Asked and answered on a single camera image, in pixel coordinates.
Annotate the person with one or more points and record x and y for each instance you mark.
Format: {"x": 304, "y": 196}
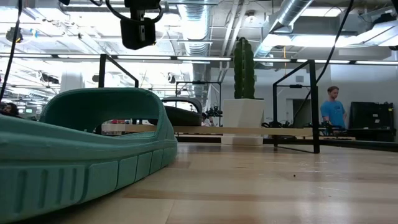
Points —
{"x": 12, "y": 109}
{"x": 332, "y": 112}

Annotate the black metal wood shelf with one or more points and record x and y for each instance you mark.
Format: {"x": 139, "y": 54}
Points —
{"x": 248, "y": 130}

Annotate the white hexagonal plant pot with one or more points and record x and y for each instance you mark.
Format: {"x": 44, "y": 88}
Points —
{"x": 244, "y": 115}

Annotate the black hanging camera box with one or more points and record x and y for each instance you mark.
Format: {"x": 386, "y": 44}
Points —
{"x": 136, "y": 34}

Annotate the black metal table frame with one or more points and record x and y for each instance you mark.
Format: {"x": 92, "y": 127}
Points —
{"x": 357, "y": 144}

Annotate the black equipment case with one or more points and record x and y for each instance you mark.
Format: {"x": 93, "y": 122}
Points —
{"x": 370, "y": 115}

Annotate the green cactus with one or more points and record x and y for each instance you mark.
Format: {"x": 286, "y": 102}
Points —
{"x": 244, "y": 68}

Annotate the black rubber slide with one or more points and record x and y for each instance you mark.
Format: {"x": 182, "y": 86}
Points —
{"x": 183, "y": 116}

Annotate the teal rubber slide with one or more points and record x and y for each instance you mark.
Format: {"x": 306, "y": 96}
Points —
{"x": 62, "y": 155}

